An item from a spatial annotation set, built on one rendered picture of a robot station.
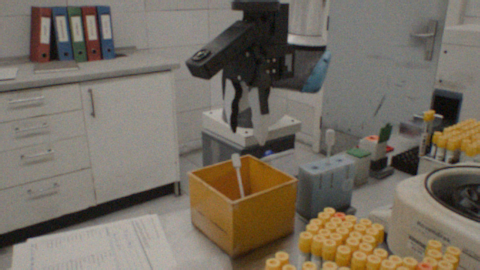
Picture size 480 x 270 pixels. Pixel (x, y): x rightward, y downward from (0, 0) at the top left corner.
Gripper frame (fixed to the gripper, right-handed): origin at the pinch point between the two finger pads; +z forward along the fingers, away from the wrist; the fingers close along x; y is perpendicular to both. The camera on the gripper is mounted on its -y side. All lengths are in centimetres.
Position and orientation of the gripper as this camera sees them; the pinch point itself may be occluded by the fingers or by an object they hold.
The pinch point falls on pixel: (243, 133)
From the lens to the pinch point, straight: 63.9
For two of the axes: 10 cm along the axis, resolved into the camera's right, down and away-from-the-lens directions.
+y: 8.1, -2.1, 5.6
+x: -5.9, -2.8, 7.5
